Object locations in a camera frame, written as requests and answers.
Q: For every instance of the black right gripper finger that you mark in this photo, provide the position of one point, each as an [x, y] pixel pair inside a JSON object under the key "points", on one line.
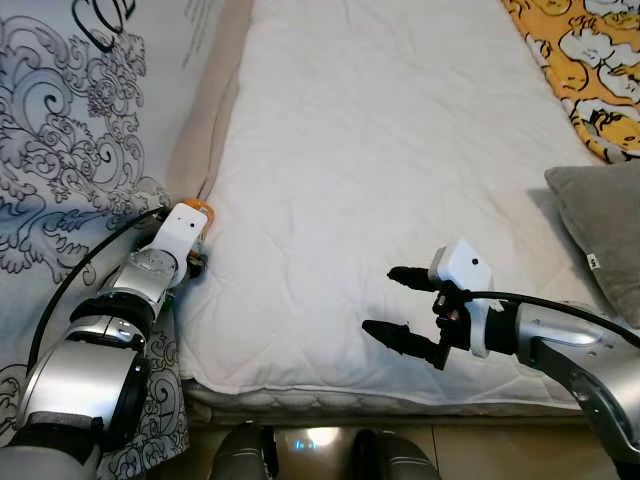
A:
{"points": [[415, 279], [410, 342]]}

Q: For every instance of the small orange object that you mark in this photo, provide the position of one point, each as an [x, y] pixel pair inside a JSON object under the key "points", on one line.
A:
{"points": [[198, 208]]}

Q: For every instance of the grey pillow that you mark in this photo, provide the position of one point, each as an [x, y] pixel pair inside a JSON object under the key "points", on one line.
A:
{"points": [[605, 220]]}

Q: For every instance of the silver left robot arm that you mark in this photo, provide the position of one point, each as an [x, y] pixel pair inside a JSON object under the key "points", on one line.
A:
{"points": [[80, 380]]}

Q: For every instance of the beige quilted mattress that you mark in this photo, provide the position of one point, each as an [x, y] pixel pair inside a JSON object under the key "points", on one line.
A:
{"points": [[380, 403]]}

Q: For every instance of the white quilted mattress pad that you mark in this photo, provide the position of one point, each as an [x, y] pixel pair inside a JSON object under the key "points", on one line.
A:
{"points": [[380, 150]]}

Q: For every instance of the white ornament print bed cushion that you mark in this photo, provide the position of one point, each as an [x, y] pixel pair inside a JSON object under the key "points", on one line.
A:
{"points": [[70, 120]]}

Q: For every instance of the dark grey left robot leg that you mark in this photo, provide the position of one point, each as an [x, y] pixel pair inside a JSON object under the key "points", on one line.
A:
{"points": [[245, 455]]}

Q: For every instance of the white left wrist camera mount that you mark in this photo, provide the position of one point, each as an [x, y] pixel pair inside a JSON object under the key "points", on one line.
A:
{"points": [[180, 230]]}

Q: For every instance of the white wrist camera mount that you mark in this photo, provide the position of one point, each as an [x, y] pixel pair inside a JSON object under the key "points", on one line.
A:
{"points": [[180, 230], [462, 265]]}

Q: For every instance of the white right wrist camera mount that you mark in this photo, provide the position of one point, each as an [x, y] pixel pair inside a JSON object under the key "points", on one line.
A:
{"points": [[462, 265]]}

